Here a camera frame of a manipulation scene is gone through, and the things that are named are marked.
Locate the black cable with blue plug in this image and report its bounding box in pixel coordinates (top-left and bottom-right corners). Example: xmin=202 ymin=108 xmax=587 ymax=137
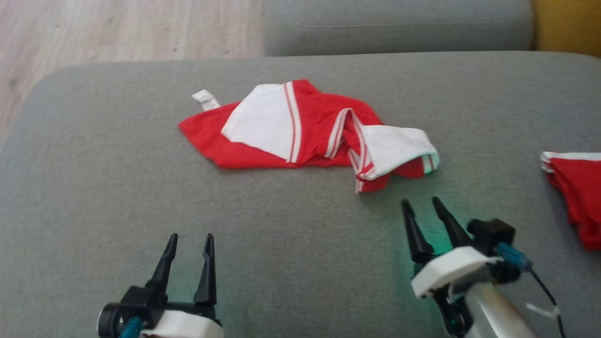
xmin=118 ymin=316 xmax=144 ymax=338
xmin=498 ymin=242 xmax=566 ymax=338

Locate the red and white sports garment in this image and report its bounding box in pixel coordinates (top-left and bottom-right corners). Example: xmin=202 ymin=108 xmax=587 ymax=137
xmin=178 ymin=79 xmax=440 ymax=194

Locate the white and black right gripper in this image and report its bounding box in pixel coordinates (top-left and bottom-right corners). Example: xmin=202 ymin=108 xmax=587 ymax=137
xmin=401 ymin=196 xmax=498 ymax=338

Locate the folded red garment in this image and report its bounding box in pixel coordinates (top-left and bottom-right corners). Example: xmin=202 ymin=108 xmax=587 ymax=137
xmin=540 ymin=151 xmax=601 ymax=251

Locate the large grey sofa chaise cushion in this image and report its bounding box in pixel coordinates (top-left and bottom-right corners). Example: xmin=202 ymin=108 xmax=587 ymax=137
xmin=0 ymin=51 xmax=601 ymax=338

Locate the yellow sofa backrest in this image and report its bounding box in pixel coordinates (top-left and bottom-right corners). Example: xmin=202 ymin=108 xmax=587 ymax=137
xmin=532 ymin=0 xmax=601 ymax=58

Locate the grey back cushion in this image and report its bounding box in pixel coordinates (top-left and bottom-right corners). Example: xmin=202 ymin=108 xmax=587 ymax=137
xmin=263 ymin=0 xmax=534 ymax=57

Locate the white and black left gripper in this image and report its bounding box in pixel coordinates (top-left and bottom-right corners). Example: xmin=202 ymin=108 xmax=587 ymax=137
xmin=121 ymin=233 xmax=224 ymax=338

